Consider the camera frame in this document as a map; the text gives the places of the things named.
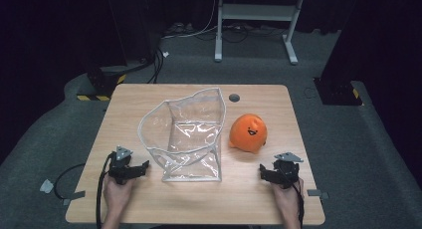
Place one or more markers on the black striped stand base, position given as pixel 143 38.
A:
pixel 99 83
pixel 338 91

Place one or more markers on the white paper scrap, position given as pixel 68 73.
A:
pixel 165 54

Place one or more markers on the white tape scrap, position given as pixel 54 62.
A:
pixel 46 186

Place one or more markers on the white metal stand frame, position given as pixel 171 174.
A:
pixel 257 12

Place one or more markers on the orange plush toy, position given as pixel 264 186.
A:
pixel 247 132

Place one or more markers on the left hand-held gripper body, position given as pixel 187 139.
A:
pixel 120 164

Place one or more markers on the grey table edge bracket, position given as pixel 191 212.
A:
pixel 74 196
pixel 317 193

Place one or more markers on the clear plastic bag white trim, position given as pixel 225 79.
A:
pixel 185 136

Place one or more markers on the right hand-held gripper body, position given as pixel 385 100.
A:
pixel 286 171

